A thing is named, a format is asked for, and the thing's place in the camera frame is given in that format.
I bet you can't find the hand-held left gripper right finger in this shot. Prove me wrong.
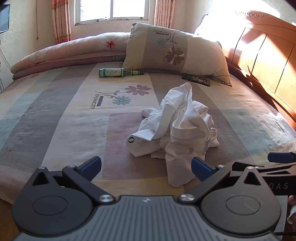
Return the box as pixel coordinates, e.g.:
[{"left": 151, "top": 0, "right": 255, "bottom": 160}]
[{"left": 177, "top": 157, "right": 265, "bottom": 205}]

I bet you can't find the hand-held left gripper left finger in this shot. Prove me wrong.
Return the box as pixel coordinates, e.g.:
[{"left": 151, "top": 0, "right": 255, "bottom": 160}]
[{"left": 30, "top": 156, "right": 116, "bottom": 205}]

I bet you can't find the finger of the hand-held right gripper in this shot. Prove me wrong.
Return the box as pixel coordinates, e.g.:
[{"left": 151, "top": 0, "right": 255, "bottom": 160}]
[
  {"left": 232, "top": 161, "right": 296, "bottom": 174},
  {"left": 268, "top": 152, "right": 296, "bottom": 164}
]

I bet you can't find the white printed t-shirt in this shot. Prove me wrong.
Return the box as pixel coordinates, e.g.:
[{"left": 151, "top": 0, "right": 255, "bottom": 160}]
[{"left": 127, "top": 125, "right": 219, "bottom": 188}]

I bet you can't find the person's right hand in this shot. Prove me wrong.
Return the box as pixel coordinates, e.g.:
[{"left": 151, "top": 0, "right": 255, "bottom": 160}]
[{"left": 287, "top": 195, "right": 296, "bottom": 224}]

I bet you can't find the dark phone with cartoon case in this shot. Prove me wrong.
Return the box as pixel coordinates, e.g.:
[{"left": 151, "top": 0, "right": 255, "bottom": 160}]
[{"left": 182, "top": 73, "right": 211, "bottom": 87}]

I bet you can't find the green glass bottle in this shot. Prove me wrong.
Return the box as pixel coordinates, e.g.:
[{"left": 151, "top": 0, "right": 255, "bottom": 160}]
[{"left": 99, "top": 68, "right": 144, "bottom": 78}]

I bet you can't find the wooden headboard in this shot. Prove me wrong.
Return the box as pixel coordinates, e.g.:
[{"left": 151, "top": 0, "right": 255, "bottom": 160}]
[{"left": 194, "top": 9, "right": 296, "bottom": 130}]

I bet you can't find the folded pink floral quilt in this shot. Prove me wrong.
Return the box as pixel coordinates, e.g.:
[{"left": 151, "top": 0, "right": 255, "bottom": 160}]
[{"left": 10, "top": 32, "right": 132, "bottom": 80}]

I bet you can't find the floral patchwork pillow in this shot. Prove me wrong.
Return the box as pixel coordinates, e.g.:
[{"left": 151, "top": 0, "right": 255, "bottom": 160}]
[{"left": 122, "top": 22, "right": 233, "bottom": 87}]

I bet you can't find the pink patterned curtain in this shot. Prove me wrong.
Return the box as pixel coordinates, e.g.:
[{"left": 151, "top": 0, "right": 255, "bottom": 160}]
[
  {"left": 51, "top": 0, "right": 72, "bottom": 44},
  {"left": 154, "top": 0, "right": 176, "bottom": 29}
]

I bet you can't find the window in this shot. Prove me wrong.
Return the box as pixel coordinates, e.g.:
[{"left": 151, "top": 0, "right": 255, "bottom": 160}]
[{"left": 74, "top": 0, "right": 155, "bottom": 26}]

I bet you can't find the hanging pull cord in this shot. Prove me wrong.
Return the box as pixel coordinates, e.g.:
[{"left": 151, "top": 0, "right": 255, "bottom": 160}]
[{"left": 35, "top": 0, "right": 39, "bottom": 40}]

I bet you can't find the wall television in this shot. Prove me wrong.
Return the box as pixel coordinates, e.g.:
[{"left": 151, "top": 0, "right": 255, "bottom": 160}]
[{"left": 0, "top": 4, "right": 11, "bottom": 33}]

